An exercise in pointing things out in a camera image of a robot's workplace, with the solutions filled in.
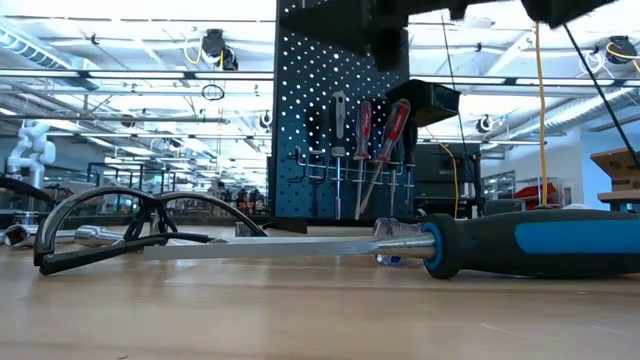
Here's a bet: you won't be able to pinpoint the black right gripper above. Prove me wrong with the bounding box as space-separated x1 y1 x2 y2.
279 0 469 71

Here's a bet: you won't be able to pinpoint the grey and black screwdriver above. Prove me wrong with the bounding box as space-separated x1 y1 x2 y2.
328 90 348 221

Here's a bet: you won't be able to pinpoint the red handled screwdriver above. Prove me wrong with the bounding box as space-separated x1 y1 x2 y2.
358 98 413 215
352 99 374 221

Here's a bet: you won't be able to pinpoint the black metal pegboard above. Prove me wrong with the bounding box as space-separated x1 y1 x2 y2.
262 0 417 235

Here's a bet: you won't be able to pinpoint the black plastic pegboard bin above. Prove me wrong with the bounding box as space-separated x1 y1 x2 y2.
384 78 461 128

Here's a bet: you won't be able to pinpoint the black cabinet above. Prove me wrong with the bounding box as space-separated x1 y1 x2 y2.
414 143 484 217

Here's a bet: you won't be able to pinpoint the red storage bin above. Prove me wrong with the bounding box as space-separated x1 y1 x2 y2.
513 182 560 206

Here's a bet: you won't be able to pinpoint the black and blue large screwdriver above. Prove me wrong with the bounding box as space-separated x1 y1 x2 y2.
142 208 640 280

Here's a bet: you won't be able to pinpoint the cardboard box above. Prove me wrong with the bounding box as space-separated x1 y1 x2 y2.
589 147 640 194

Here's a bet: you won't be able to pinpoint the silver deep socket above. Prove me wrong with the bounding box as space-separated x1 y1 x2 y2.
73 224 126 249

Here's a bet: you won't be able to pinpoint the wooden table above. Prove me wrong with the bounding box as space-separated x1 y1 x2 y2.
597 189 640 214

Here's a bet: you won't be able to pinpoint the black safety glasses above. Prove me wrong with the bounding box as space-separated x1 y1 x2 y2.
32 185 269 277

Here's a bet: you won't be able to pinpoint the silver socket extension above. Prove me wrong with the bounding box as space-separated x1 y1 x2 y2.
2 223 76 250

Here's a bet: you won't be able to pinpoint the chrome screwdriver ring rail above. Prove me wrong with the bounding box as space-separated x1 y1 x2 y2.
292 145 417 190

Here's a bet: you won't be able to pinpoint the yellow cable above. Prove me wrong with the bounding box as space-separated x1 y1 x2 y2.
533 22 550 209
424 127 460 219

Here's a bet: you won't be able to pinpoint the blue clear handled screwdriver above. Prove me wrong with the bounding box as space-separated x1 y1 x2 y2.
372 216 426 266

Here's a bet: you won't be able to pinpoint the black taut cable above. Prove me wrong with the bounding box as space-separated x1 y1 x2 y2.
562 22 640 169

